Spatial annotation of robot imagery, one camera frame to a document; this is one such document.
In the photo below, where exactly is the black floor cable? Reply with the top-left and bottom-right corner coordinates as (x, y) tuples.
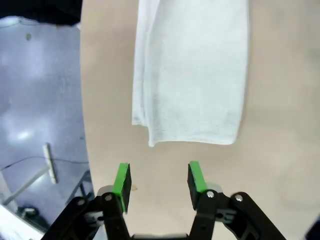
(0, 155), (90, 171)

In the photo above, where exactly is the white table with clear box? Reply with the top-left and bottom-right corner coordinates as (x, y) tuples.
(0, 142), (59, 240)

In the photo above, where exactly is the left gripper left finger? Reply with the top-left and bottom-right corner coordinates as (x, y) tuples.
(44, 162), (133, 240)

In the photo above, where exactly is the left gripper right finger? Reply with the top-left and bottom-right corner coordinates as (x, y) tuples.
(187, 161), (287, 240)

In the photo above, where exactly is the person in navy jacket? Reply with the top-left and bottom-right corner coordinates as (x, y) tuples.
(0, 0), (82, 27)

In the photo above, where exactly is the off-white terry towel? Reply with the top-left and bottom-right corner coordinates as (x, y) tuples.
(131, 0), (252, 148)

